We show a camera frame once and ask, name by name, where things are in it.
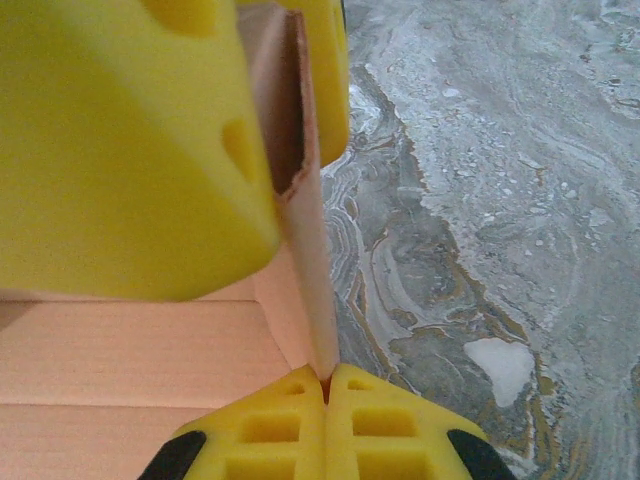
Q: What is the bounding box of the orange paper box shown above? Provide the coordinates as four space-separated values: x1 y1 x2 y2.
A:
0 8 344 480

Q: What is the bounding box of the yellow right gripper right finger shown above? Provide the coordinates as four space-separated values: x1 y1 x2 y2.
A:
326 363 509 480

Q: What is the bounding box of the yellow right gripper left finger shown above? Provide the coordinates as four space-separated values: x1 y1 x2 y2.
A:
137 364 327 480

